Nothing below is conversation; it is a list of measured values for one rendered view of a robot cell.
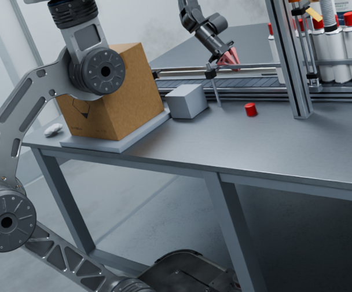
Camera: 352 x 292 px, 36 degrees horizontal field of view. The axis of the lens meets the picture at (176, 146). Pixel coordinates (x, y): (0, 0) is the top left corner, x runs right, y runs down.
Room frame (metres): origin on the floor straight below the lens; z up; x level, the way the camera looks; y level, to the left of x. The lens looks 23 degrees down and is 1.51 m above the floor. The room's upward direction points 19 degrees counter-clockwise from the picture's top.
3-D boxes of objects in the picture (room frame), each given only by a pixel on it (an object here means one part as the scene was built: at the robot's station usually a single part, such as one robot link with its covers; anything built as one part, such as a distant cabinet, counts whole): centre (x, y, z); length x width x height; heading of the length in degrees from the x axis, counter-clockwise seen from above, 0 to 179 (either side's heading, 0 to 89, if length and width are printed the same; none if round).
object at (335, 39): (1.55, -0.55, 0.98); 0.05 x 0.05 x 0.20
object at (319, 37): (1.59, -0.53, 0.98); 0.05 x 0.05 x 0.20
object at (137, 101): (1.97, 0.18, 0.99); 0.30 x 0.24 x 0.27; 39
